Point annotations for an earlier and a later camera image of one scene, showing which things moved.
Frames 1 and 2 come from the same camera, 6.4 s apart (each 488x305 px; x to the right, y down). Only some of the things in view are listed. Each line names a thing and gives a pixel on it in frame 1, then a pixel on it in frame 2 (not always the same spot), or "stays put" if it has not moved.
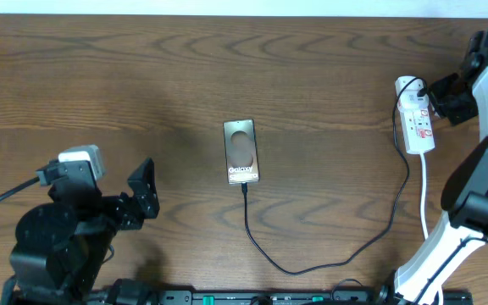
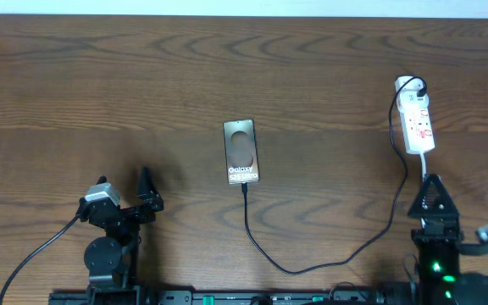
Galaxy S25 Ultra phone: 241,152 stays put
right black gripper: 437,88 → 449,217
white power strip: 417,116 stays put
